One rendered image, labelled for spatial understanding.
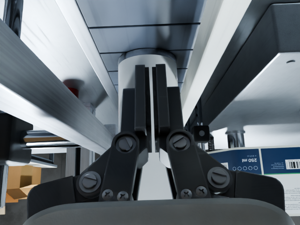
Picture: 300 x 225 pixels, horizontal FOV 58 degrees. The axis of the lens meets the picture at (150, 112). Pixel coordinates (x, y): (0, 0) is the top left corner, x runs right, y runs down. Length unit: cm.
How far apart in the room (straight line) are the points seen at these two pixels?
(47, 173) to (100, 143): 507
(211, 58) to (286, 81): 19
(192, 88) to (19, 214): 520
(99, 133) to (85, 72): 25
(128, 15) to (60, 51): 18
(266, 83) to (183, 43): 15
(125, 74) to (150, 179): 8
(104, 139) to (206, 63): 8
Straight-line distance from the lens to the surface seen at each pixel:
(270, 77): 32
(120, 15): 18
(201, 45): 16
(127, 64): 22
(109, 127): 50
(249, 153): 65
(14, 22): 21
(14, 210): 538
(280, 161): 66
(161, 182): 20
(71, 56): 36
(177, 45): 22
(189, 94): 23
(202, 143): 50
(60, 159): 519
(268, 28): 28
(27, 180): 339
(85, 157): 53
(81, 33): 21
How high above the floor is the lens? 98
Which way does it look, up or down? 14 degrees down
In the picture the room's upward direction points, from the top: 178 degrees clockwise
